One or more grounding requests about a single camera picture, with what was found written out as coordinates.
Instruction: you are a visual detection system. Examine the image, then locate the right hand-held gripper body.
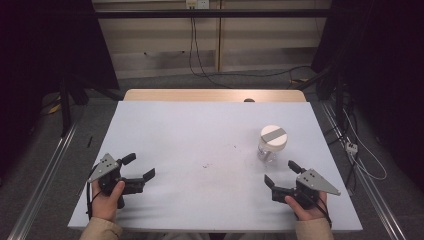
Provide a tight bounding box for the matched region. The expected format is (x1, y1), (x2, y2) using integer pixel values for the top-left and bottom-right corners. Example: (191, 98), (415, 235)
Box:
(271, 168), (342, 210)

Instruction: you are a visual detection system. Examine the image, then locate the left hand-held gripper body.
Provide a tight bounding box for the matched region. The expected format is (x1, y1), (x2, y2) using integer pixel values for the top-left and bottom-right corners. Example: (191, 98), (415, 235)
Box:
(87, 153), (146, 209)

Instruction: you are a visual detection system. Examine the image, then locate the clear plastic jar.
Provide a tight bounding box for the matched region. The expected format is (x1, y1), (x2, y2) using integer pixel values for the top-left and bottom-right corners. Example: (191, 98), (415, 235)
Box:
(256, 141), (279, 164)

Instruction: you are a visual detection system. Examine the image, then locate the white cylindrical cup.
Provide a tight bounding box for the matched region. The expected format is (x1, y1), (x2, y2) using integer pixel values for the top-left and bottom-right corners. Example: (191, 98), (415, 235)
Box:
(259, 124), (288, 153)

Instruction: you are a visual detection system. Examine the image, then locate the person's right hand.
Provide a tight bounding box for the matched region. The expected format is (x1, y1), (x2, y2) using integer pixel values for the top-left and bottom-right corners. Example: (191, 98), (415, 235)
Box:
(284, 192), (330, 222)

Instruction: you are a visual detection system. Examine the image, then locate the person's left hand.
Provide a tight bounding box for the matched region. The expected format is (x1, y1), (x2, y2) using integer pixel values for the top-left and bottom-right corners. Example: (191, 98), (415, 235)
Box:
(91, 180), (126, 224)

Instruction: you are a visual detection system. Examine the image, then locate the white power strip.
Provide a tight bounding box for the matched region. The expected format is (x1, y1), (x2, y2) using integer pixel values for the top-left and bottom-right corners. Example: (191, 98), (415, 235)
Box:
(344, 141), (360, 156)

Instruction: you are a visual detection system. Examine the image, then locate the white table cover sheet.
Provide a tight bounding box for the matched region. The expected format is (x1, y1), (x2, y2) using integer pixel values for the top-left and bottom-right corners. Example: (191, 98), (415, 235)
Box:
(67, 100), (364, 233)

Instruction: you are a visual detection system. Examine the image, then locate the black metal stand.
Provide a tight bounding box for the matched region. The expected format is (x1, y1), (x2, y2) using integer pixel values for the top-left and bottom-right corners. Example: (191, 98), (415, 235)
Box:
(58, 71), (125, 138)
(292, 64), (349, 134)

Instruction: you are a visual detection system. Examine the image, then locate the wooden table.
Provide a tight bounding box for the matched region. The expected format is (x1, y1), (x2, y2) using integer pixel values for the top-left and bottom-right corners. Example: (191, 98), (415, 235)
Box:
(123, 88), (307, 103)

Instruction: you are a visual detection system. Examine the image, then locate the dark curtain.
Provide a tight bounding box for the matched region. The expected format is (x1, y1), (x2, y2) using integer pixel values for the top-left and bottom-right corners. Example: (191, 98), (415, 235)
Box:
(310, 0), (424, 188)
(0, 0), (120, 181)

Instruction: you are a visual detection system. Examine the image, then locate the black horizontal bar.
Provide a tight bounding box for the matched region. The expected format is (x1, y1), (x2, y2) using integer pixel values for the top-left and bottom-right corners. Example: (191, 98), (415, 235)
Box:
(94, 8), (332, 20)

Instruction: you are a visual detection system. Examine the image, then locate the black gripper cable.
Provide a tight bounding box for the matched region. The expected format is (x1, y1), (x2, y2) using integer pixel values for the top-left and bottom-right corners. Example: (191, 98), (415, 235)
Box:
(85, 164), (102, 221)
(316, 195), (333, 229)

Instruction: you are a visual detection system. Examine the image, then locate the aluminium floor rail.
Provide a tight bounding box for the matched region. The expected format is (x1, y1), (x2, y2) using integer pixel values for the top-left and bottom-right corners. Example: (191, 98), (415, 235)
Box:
(6, 122), (80, 240)
(320, 100), (408, 240)

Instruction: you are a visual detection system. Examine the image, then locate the white cable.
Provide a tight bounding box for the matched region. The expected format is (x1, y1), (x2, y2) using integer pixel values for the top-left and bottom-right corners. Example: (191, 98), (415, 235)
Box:
(342, 108), (388, 182)

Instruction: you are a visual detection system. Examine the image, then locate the black floor cable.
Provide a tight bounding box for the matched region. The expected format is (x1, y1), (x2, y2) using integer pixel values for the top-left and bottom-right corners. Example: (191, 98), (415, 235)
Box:
(199, 64), (316, 84)

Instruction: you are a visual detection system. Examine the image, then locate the black wall cable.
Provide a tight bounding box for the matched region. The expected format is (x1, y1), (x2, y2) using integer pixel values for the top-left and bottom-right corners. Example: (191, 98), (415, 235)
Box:
(188, 17), (234, 90)

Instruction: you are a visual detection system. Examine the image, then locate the white wall socket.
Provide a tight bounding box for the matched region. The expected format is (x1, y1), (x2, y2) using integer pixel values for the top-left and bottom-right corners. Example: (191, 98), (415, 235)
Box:
(185, 0), (211, 10)

